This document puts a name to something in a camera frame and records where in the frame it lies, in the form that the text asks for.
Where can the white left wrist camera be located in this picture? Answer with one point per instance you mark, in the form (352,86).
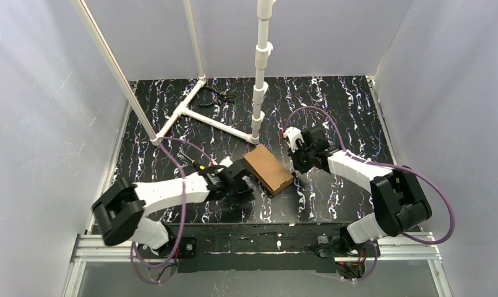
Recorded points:
(227,162)

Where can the black pliers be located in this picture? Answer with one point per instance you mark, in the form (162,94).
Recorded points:
(221,97)

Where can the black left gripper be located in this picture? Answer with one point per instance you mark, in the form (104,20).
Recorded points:
(240,180)

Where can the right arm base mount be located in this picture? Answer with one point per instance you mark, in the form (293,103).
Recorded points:
(337,245)

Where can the white PVC pipe frame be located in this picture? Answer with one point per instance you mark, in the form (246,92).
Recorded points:
(263,50)

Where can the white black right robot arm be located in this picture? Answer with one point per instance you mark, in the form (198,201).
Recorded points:
(398,199)

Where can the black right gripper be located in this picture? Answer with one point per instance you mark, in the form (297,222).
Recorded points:
(305,153)

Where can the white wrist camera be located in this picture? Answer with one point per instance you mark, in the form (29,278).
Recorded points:
(293,137)
(227,162)

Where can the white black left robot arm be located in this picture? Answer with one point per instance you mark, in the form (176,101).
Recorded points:
(122,211)

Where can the yellow black screwdriver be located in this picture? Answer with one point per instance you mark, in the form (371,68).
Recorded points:
(193,160)

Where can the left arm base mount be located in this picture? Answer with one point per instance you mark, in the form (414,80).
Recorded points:
(187,249)

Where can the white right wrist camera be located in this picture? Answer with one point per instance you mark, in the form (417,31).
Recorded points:
(293,137)

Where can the brown cardboard box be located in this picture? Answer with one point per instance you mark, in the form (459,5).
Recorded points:
(269,170)

